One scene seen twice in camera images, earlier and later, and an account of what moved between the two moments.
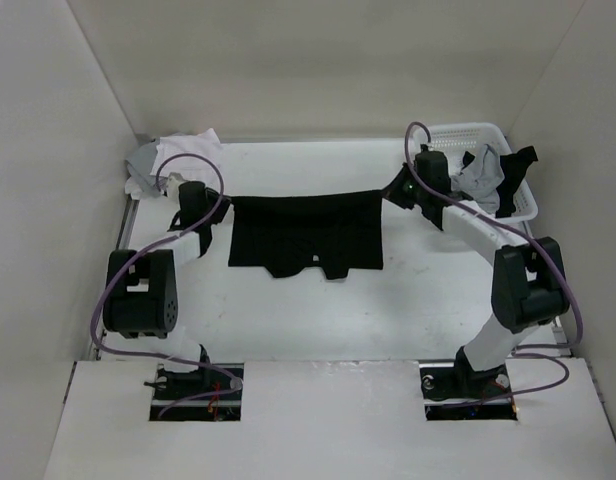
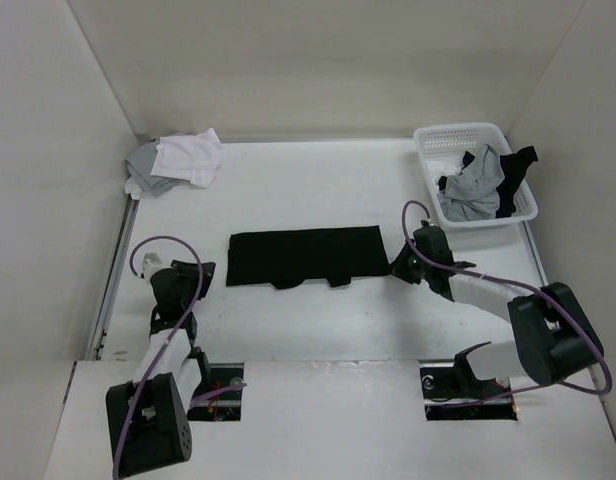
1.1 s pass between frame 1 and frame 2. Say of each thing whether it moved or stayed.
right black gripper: moved
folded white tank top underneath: stayed
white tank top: stayed
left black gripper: moved
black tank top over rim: stayed
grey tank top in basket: stayed
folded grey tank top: stayed
